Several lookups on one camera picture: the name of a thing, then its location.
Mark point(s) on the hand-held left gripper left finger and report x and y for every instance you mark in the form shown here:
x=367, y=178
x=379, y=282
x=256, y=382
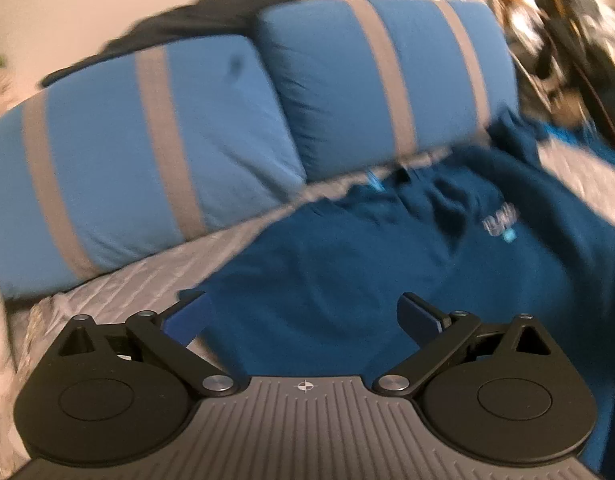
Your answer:
x=187, y=321

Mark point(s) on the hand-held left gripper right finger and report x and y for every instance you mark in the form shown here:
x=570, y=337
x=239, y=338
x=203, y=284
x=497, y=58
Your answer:
x=418, y=321

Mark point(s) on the blue t-shirt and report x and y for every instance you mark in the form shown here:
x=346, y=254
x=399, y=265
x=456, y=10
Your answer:
x=337, y=260

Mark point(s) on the grey quilted bedspread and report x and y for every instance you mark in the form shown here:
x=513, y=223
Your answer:
x=127, y=285

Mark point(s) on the blue striped pillow with stain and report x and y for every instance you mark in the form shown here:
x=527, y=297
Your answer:
x=112, y=160

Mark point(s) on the blue grey-striped pillow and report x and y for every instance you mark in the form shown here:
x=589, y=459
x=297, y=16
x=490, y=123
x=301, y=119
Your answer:
x=337, y=85

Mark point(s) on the black garment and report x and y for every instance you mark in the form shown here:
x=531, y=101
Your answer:
x=187, y=20

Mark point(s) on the black backpack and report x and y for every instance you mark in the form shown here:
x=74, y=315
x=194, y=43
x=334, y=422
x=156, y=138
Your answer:
x=562, y=35

